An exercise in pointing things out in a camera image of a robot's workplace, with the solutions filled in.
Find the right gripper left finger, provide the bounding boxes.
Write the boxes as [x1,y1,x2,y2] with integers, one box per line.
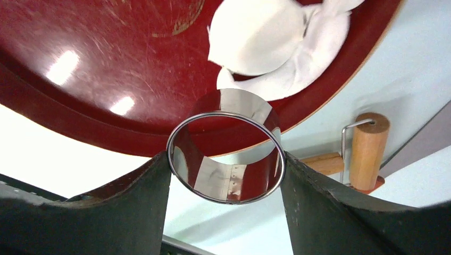
[1,153,171,254]

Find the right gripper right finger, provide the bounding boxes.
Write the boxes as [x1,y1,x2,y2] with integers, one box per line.
[280,154,450,254]

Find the wooden dough roller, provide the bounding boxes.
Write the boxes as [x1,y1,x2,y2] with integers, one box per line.
[300,112,390,194]

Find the small metal cup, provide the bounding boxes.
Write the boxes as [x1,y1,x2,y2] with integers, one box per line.
[166,88,287,205]

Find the round red plate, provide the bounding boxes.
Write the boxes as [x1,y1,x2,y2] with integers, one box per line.
[1,1,405,157]

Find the white dough ball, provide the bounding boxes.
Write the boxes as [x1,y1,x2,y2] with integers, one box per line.
[216,1,362,101]

